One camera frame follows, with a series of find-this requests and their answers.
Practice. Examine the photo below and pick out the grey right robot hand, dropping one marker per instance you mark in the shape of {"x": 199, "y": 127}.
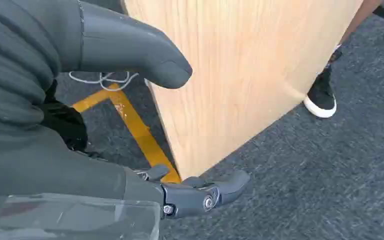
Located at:
{"x": 119, "y": 43}

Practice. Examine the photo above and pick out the yellow floor tape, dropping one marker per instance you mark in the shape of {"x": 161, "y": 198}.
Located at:
{"x": 135, "y": 127}

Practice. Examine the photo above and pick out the ribbed grey right arm sleeve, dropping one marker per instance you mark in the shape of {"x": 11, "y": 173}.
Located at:
{"x": 16, "y": 59}

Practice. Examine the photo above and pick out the pale wooden desk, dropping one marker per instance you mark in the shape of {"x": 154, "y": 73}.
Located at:
{"x": 245, "y": 76}

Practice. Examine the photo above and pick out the clear plastic piece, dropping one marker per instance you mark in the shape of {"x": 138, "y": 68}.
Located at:
{"x": 72, "y": 218}

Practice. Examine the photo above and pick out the person's black white-soled shoe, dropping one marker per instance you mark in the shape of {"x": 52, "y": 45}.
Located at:
{"x": 321, "y": 96}

